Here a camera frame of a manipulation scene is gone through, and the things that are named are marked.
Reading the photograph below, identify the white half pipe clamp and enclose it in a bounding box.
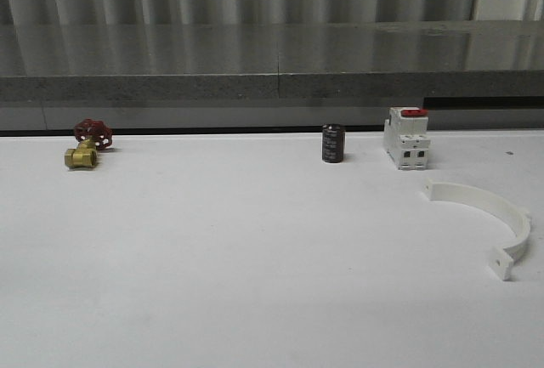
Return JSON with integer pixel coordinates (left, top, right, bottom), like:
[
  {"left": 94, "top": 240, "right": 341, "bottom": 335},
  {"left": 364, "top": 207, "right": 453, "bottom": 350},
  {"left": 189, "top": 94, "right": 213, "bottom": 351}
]
[{"left": 423, "top": 179, "right": 531, "bottom": 281}]

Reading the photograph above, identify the white circuit breaker red switch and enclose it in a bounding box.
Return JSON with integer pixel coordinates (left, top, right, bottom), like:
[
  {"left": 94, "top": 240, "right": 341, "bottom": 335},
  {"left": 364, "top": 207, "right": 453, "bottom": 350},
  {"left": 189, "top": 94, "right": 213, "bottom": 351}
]
[{"left": 383, "top": 107, "right": 430, "bottom": 170}]

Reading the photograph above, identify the brass valve red handwheel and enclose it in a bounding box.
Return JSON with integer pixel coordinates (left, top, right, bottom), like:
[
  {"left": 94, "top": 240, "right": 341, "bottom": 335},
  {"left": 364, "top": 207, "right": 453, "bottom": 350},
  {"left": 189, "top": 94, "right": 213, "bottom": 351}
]
[{"left": 64, "top": 118, "right": 113, "bottom": 169}]

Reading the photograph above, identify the grey stone countertop ledge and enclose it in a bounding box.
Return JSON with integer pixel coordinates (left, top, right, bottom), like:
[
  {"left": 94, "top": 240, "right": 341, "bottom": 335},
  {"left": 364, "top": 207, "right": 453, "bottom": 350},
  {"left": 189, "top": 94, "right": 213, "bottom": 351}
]
[{"left": 0, "top": 19, "right": 544, "bottom": 119}]

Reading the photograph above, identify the black cylindrical capacitor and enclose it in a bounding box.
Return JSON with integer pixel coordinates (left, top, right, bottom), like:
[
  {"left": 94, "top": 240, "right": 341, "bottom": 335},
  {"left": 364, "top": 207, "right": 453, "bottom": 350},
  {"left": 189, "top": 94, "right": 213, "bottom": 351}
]
[{"left": 321, "top": 123, "right": 345, "bottom": 163}]

